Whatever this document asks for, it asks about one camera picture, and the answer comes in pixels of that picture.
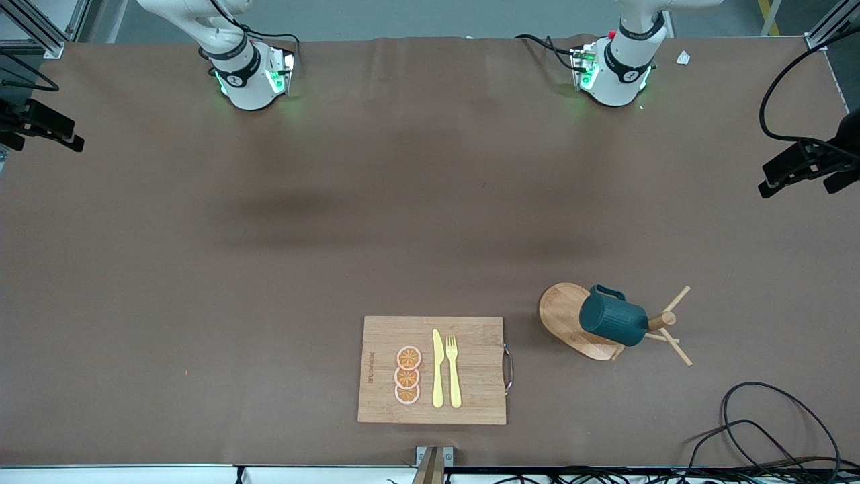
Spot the dark teal mug with handle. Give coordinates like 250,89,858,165
579,284,650,347

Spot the large table cover sheet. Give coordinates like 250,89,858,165
0,35,860,468

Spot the wooden mug tree stand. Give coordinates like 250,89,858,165
538,282,693,367

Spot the wooden cutting board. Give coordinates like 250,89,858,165
357,315,515,426

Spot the yellow plastic fork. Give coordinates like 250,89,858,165
445,335,463,409

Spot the yellow plastic knife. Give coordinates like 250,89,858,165
431,329,445,409

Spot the right arm black wrist cable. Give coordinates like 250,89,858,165
0,50,60,91

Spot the aluminium frame post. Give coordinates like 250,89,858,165
0,0,91,60
805,0,860,49

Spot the black looped floor cable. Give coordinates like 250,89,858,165
685,382,842,484

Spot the right arm base black cable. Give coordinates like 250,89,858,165
208,0,301,65

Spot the arm base black cable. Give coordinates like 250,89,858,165
208,0,301,65
516,34,582,71

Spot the left arm base black cable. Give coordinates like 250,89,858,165
516,34,582,71

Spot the white table edge rail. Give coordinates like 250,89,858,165
0,464,860,484

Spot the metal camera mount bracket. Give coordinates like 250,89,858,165
415,446,454,484

